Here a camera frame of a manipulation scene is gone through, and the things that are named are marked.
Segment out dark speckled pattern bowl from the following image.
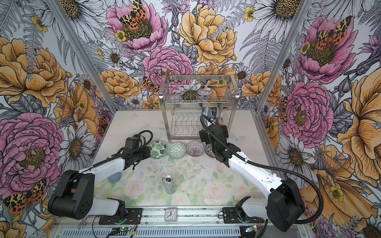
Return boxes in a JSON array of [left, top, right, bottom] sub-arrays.
[[204, 144, 216, 158]]

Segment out dark grey petal bowl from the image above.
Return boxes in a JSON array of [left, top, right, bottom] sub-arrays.
[[211, 107, 223, 119]]

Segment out green leaf pattern bowl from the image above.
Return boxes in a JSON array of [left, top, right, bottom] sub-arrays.
[[148, 140, 167, 159]]

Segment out purple glass bowl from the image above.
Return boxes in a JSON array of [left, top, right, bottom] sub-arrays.
[[186, 140, 204, 157]]

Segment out green geometric pattern bowl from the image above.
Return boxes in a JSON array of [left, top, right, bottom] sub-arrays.
[[167, 142, 187, 159]]

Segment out blue floral bowl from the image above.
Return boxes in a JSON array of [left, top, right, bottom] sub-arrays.
[[201, 107, 213, 118]]

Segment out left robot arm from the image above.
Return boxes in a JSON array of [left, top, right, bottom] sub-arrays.
[[48, 134, 152, 221]]

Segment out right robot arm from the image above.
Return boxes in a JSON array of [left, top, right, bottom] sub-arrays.
[[199, 125, 305, 232]]

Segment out steel two-tier dish rack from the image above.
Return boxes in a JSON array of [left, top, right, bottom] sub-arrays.
[[159, 74, 240, 142]]

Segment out silver drink can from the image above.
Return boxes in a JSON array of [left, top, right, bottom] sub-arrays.
[[162, 175, 176, 194]]

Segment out small white clock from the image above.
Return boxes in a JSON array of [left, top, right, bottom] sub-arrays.
[[164, 207, 178, 223]]

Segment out steel wrench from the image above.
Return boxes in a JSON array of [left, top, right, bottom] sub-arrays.
[[78, 217, 86, 230]]

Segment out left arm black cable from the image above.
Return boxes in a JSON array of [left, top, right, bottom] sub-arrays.
[[47, 130, 154, 203]]

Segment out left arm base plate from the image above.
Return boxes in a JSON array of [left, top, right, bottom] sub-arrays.
[[99, 208, 143, 225]]

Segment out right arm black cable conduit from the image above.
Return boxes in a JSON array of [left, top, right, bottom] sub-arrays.
[[199, 114, 324, 238]]

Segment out aluminium front rail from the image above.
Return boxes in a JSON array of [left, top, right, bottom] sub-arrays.
[[53, 205, 310, 228]]

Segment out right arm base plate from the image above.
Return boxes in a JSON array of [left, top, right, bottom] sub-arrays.
[[222, 207, 265, 224]]

